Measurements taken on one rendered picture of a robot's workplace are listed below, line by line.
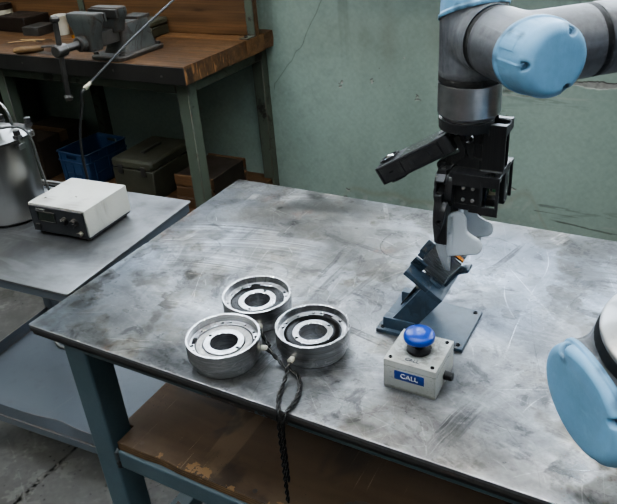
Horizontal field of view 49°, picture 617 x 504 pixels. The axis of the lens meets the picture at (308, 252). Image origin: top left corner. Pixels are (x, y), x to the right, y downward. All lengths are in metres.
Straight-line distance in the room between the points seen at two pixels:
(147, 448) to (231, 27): 1.83
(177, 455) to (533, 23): 0.87
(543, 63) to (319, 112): 2.08
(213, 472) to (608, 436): 0.71
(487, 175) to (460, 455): 0.33
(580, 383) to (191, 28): 2.39
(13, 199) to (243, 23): 1.24
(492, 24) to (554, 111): 1.69
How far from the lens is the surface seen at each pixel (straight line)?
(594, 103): 2.39
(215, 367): 0.92
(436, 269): 0.95
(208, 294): 1.12
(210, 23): 2.76
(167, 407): 1.30
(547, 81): 0.70
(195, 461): 1.19
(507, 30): 0.71
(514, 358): 0.96
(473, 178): 0.84
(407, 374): 0.88
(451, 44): 0.80
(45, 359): 2.12
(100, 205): 1.64
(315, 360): 0.92
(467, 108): 0.81
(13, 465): 2.15
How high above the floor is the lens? 1.40
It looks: 30 degrees down
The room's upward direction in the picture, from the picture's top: 5 degrees counter-clockwise
